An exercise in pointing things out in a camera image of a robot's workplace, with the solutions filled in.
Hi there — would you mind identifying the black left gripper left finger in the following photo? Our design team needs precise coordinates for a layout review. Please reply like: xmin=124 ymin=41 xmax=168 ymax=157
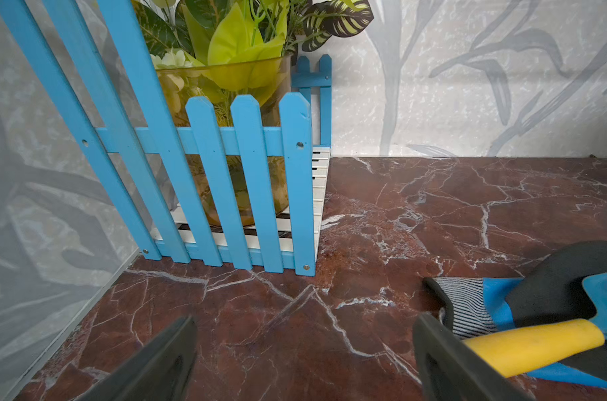
xmin=79 ymin=316 xmax=197 ymax=401

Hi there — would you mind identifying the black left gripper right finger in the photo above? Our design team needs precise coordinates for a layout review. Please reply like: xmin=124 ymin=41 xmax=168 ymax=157
xmin=412 ymin=313 xmax=530 ymax=401

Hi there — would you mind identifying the blue white picket fence planter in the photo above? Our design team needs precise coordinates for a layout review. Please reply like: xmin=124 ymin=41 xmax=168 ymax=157
xmin=0 ymin=1 xmax=332 ymax=277

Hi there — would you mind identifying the artificial plant in amber vase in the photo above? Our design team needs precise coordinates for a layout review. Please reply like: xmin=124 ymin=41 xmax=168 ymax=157
xmin=132 ymin=0 xmax=375 ymax=227

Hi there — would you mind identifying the blue rake yellow handle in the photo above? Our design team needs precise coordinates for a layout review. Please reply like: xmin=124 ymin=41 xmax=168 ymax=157
xmin=464 ymin=272 xmax=607 ymax=378

